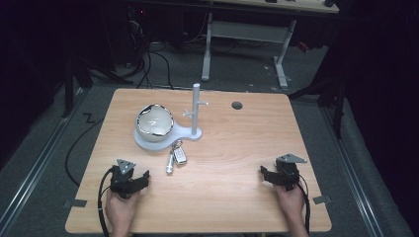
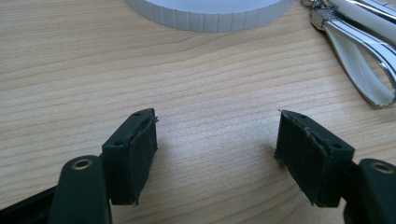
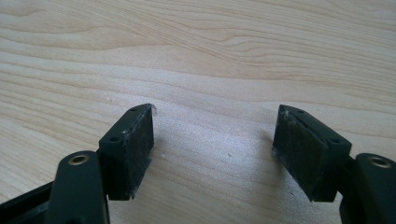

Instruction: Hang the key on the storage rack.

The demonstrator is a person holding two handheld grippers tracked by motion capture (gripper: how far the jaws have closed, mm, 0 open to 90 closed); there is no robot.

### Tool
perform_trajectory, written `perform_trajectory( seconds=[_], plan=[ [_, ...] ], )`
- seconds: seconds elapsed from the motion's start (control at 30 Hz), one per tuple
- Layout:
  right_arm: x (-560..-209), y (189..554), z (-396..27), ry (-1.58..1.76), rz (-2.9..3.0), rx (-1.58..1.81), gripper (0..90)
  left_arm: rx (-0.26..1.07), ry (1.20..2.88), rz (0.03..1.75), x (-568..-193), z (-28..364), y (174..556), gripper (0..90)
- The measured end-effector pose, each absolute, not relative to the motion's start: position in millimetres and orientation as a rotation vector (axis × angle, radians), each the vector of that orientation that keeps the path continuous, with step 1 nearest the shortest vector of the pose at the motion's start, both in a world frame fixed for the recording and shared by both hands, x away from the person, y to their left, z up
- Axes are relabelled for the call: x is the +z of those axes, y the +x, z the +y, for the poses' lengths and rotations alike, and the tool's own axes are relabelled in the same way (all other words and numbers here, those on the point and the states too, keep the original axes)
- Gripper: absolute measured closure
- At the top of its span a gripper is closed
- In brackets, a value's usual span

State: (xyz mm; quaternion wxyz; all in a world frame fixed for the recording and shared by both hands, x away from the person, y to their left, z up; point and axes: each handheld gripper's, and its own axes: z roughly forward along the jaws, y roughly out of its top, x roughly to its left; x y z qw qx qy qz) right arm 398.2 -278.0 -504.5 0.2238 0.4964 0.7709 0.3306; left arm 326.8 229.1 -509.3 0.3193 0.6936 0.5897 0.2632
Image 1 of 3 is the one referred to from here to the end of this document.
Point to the black metal stand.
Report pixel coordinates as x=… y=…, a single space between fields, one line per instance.
x=337 y=98
x=68 y=89

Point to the grey car key fob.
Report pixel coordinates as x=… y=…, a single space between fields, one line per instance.
x=180 y=156

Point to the white key rack with tray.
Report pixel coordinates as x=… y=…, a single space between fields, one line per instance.
x=195 y=112

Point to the white bowl with silver rim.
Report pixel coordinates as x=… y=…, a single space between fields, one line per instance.
x=154 y=124

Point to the person's left hand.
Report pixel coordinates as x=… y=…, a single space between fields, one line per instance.
x=120 y=208

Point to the grey tape strip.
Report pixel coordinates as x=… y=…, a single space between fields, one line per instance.
x=322 y=199
x=75 y=203

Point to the small red object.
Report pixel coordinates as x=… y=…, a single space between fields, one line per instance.
x=303 y=46

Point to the desk with white metal legs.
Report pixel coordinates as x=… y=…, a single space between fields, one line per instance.
x=247 y=32

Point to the metal floor rail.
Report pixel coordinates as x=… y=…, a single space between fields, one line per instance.
x=36 y=171
x=354 y=174

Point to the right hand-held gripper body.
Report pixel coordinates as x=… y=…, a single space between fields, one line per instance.
x=288 y=171

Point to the person's right hand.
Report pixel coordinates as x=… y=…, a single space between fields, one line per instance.
x=291 y=200

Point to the dark round table grommet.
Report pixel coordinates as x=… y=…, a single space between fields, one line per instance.
x=236 y=105

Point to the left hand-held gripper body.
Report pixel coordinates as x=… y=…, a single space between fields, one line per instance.
x=122 y=181

